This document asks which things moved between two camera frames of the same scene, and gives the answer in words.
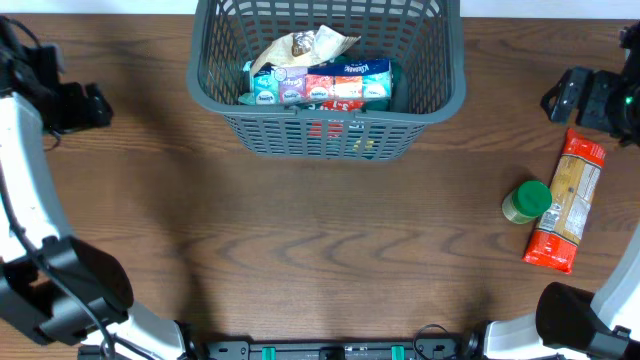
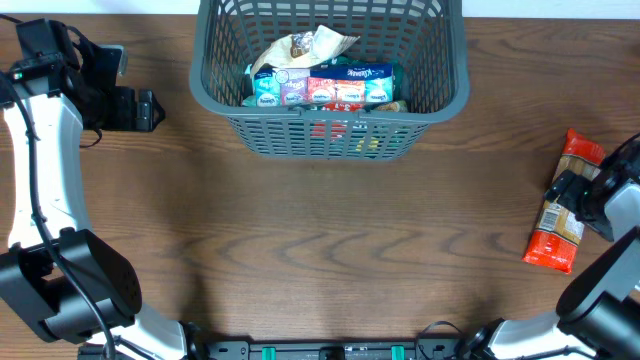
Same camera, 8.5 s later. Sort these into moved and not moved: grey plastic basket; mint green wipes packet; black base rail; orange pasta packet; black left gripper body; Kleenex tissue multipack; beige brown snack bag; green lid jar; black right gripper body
Moved: black left gripper body; black right gripper body; green lid jar
Not moved: black base rail; grey plastic basket; orange pasta packet; beige brown snack bag; Kleenex tissue multipack; mint green wipes packet
